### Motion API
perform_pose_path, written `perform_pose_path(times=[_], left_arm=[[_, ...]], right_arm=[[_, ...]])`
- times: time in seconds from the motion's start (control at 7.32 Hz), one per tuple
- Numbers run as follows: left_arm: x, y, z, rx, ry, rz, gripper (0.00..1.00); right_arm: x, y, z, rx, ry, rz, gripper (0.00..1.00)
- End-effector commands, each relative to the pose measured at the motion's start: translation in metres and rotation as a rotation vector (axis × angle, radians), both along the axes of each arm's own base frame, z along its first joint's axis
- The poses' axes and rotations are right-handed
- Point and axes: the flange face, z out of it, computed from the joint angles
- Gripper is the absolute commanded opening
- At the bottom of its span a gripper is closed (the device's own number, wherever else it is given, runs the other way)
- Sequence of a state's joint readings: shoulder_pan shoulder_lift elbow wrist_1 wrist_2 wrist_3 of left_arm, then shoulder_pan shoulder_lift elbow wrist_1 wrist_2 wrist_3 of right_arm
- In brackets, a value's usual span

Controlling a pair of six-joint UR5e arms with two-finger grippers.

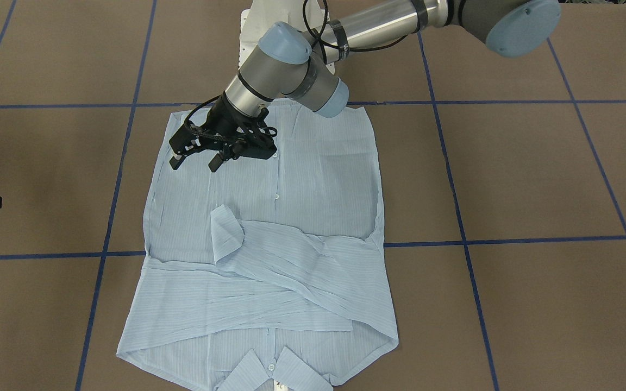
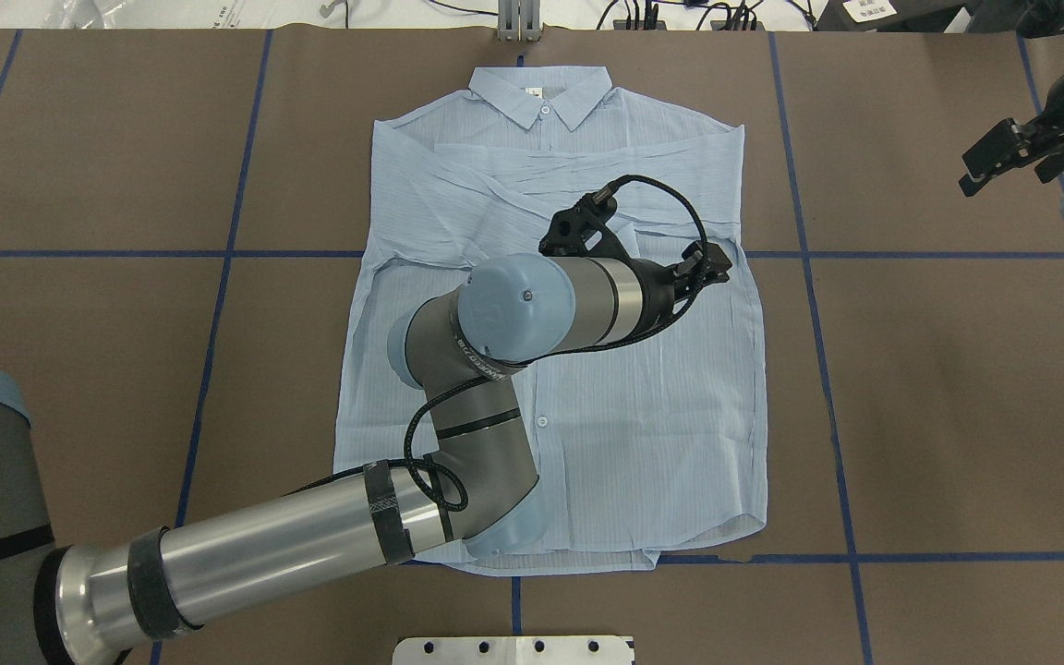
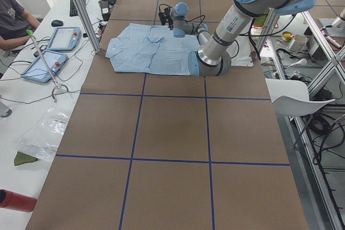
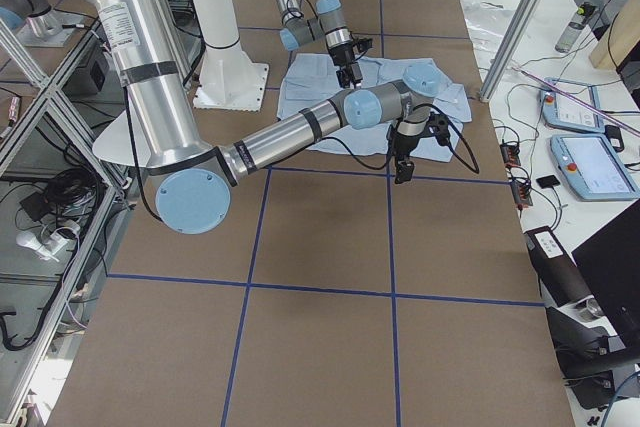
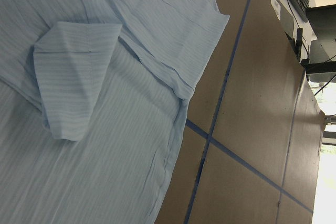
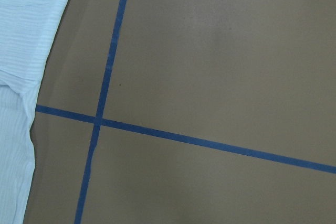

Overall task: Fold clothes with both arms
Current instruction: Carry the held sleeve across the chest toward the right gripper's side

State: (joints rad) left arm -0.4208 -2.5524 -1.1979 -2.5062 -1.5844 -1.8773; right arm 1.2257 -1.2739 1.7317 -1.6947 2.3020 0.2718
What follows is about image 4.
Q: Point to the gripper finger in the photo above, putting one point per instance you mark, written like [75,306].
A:
[343,78]

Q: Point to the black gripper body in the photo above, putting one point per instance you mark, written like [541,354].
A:
[343,55]
[406,145]

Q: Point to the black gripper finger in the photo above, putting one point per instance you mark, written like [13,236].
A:
[355,74]
[404,170]

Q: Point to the light blue button shirt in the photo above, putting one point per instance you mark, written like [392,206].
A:
[312,79]

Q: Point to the clear plastic bag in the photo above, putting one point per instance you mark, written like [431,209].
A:
[486,23]

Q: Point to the far teach pendant tablet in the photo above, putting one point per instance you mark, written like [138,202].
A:
[561,112]

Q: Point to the teach pendant tablet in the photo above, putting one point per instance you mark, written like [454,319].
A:
[591,168]
[561,112]

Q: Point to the near teach pendant tablet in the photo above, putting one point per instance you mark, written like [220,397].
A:
[591,168]

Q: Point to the black cylinder device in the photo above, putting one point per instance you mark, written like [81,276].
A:
[554,267]

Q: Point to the black monitor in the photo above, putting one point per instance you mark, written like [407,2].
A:
[608,261]

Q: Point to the clear water bottle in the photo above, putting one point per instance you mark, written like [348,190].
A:
[585,11]

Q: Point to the white camera mast pedestal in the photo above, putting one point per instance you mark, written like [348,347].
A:
[228,78]

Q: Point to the aluminium frame post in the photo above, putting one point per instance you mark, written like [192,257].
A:
[514,33]

